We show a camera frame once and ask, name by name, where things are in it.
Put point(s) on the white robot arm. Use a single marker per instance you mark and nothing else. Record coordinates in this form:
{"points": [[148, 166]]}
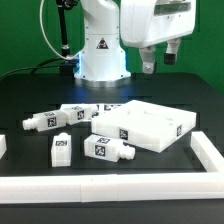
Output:
{"points": [[102, 61]]}

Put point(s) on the white U-shaped fence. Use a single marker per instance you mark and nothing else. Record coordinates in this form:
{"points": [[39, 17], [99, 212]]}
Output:
{"points": [[208, 184]]}

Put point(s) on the black camera pole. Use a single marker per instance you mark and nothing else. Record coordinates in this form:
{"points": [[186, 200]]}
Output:
{"points": [[62, 6]]}

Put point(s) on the white tag sheet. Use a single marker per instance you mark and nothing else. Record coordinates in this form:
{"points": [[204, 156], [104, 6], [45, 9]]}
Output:
{"points": [[98, 108]]}

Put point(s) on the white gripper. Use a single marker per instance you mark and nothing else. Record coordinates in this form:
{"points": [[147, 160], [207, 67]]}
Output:
{"points": [[144, 23]]}

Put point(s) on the white square tabletop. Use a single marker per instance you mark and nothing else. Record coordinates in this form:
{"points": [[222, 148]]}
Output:
{"points": [[145, 125]]}

